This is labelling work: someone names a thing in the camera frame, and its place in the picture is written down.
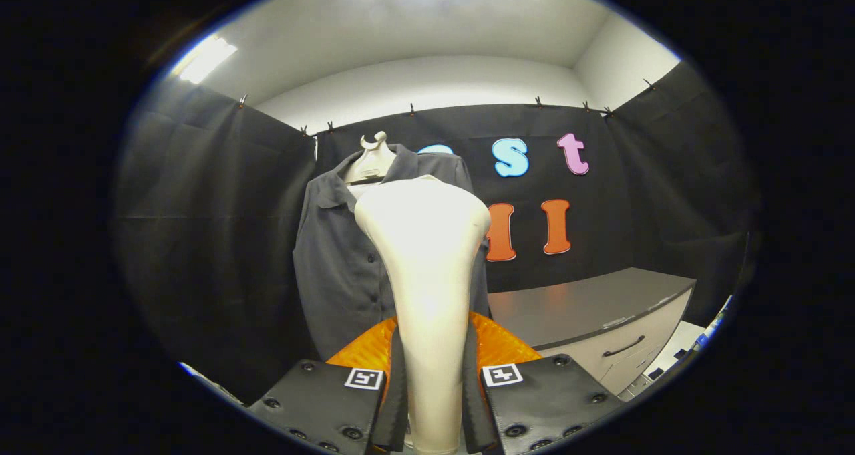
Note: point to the black backdrop cloth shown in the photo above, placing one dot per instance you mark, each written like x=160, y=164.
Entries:
x=214, y=228

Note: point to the cream clothes hanger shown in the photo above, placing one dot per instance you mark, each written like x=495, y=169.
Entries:
x=371, y=164

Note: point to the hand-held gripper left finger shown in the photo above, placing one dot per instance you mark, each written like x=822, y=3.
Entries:
x=397, y=408

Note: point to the narrow ceiling light strip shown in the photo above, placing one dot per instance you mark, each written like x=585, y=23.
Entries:
x=207, y=59

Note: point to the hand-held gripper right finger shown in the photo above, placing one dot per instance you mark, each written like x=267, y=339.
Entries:
x=474, y=408

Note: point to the dark grey button shirt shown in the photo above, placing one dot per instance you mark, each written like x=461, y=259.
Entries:
x=334, y=268

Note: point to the grey top drawer cabinet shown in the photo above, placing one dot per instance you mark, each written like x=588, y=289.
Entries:
x=588, y=308

